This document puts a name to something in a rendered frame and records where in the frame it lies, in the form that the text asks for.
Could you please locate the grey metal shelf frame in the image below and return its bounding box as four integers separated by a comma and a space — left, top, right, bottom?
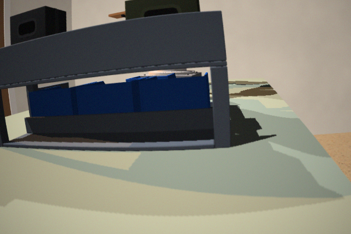
0, 10, 231, 151

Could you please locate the blue bin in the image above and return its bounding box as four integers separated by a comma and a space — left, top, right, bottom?
29, 86, 78, 117
126, 73, 176, 82
76, 77, 149, 115
139, 72, 211, 112

